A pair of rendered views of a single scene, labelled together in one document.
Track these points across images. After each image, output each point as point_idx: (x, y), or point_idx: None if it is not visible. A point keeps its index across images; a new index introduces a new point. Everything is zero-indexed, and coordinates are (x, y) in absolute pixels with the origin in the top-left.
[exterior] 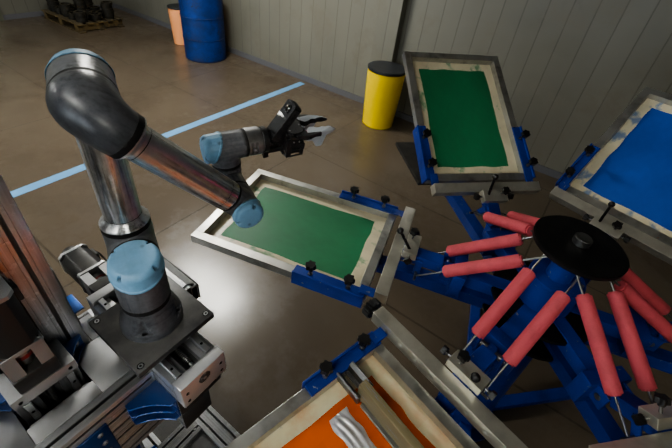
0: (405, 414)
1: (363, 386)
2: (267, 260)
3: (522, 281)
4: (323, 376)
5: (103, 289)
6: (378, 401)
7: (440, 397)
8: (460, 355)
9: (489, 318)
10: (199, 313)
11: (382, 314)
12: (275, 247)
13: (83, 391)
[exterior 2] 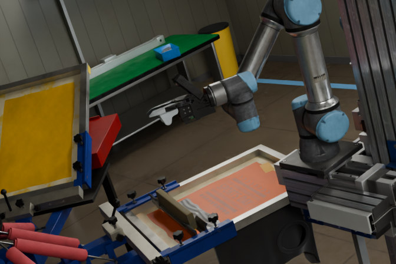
0: (167, 233)
1: (190, 211)
2: None
3: (28, 240)
4: (217, 225)
5: (374, 169)
6: (183, 208)
7: (135, 254)
8: (115, 217)
9: (70, 247)
10: (288, 159)
11: (154, 254)
12: None
13: (359, 150)
